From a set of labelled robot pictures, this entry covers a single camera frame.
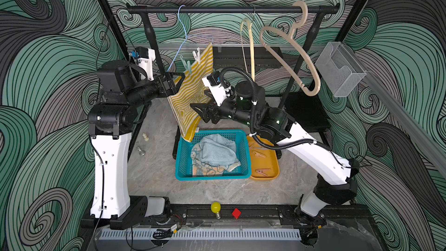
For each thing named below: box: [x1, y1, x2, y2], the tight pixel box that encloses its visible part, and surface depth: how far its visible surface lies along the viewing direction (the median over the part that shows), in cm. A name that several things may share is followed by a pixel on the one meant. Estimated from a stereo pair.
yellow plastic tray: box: [247, 134, 280, 181], surface depth 89 cm
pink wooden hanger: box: [259, 0, 322, 98], surface depth 57 cm
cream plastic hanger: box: [240, 17, 256, 82], surface depth 57 cm
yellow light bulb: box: [210, 201, 222, 220], surface depth 75 cm
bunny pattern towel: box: [190, 142, 242, 178], surface depth 85 cm
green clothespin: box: [180, 55, 192, 75], surface depth 66 cm
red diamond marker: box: [231, 207, 242, 220], surface depth 74 cm
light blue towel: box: [198, 133, 241, 167], surface depth 85 cm
